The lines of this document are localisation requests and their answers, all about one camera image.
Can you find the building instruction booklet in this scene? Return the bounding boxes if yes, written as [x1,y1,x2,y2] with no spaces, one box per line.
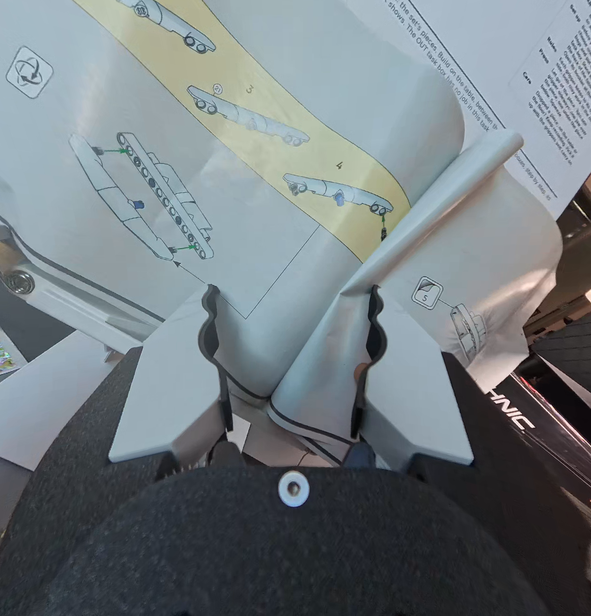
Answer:
[0,0,563,455]

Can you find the printed paper sheet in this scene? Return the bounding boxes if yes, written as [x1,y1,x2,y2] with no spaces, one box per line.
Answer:
[382,0,591,219]

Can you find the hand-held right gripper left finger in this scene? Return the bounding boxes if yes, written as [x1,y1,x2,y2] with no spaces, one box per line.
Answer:
[108,284,235,470]

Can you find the white book stand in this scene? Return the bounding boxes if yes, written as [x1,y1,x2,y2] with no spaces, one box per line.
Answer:
[0,207,166,470]

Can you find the toy set cardboard box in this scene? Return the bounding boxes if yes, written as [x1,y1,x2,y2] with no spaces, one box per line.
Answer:
[483,332,591,602]

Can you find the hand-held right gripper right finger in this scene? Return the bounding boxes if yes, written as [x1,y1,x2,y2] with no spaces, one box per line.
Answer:
[349,285,475,471]

